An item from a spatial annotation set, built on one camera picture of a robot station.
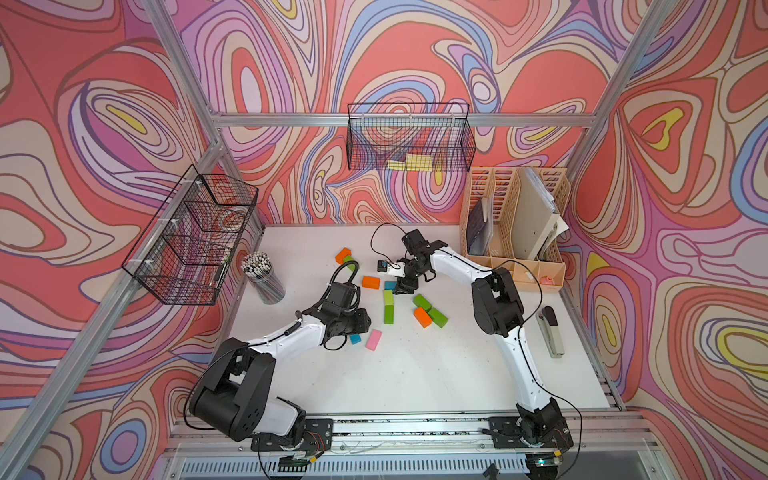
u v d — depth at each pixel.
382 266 0.91
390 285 0.99
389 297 0.99
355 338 0.90
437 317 0.93
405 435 0.75
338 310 0.70
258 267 0.85
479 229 1.02
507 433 0.73
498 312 0.62
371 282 1.02
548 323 0.89
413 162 0.82
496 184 1.08
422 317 0.93
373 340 0.90
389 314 0.95
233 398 0.42
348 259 1.08
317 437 0.72
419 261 0.80
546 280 1.00
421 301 0.97
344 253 1.08
